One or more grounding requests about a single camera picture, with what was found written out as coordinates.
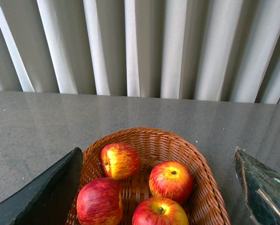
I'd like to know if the red apple in basket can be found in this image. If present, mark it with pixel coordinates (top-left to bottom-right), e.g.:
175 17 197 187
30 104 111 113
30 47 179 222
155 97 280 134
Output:
76 178 124 225

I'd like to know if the white pleated curtain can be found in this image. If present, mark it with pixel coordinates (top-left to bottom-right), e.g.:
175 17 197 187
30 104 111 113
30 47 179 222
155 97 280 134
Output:
0 0 280 104

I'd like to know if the red striped apple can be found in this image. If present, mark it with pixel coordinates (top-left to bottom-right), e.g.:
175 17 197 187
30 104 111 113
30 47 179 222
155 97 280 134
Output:
132 197 189 225

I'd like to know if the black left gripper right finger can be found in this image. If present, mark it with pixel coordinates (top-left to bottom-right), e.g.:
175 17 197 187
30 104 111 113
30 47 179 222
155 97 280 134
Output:
234 147 280 225

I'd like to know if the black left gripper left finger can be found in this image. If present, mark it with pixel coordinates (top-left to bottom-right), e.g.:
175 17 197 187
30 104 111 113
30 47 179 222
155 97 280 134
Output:
0 147 83 225

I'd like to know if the brown wicker basket left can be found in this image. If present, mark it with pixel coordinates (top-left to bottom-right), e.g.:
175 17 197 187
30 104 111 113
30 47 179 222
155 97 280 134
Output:
79 127 230 225

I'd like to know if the red yellow apple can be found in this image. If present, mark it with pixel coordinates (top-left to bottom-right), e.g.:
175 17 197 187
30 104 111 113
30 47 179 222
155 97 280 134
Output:
100 142 140 180
149 161 194 205

